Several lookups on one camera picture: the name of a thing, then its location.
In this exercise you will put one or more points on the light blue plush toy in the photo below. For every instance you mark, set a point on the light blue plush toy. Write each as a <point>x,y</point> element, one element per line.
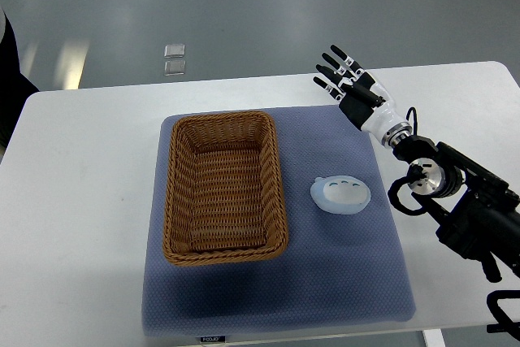
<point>340,195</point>

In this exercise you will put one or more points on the person in dark clothing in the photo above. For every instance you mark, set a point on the person in dark clothing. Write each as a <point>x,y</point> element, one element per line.
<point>15,87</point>

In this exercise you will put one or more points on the lower metal floor plate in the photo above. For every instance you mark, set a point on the lower metal floor plate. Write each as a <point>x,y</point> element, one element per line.
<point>174,67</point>

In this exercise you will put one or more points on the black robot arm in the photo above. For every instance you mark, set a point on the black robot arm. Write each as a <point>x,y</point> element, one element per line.
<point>476,211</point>

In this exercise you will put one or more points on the white table leg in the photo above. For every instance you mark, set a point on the white table leg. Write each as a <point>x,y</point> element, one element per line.
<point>433,338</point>

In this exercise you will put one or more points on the metal floor plate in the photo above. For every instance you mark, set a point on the metal floor plate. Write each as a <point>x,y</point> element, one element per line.
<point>174,67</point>
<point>174,51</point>

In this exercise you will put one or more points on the blue padded mat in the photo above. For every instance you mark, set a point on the blue padded mat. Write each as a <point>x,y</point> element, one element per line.
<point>336,269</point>

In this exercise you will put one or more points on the upper metal floor plate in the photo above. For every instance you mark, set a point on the upper metal floor plate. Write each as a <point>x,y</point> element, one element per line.
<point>174,51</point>

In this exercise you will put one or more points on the brown wicker basket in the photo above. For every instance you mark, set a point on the brown wicker basket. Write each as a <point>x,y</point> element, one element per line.
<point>224,192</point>

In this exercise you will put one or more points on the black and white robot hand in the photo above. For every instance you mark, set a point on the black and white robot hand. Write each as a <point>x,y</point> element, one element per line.
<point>362,99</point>

